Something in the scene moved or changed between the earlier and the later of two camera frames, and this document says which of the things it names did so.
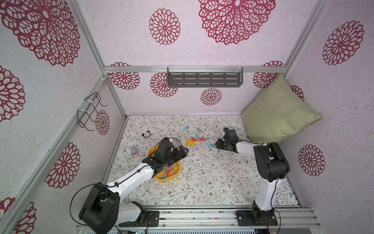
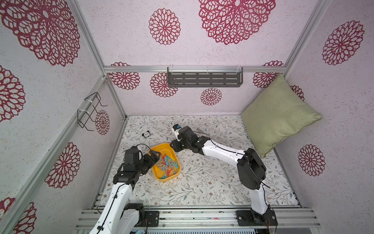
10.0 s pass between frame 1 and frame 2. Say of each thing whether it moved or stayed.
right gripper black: moved
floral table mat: stayed
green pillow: stayed
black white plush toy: stayed
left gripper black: moved
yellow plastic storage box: stayed
